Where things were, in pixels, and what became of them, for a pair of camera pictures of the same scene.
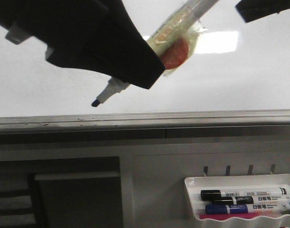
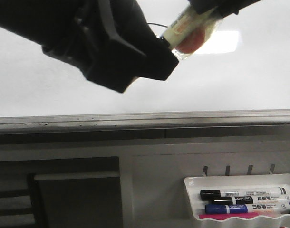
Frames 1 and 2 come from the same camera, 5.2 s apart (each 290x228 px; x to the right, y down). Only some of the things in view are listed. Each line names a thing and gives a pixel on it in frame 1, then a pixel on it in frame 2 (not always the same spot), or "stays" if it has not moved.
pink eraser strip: [213, 216] stays
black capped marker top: [209, 194] stays
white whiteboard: [243, 77] stays
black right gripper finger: [251, 10] -> [223, 7]
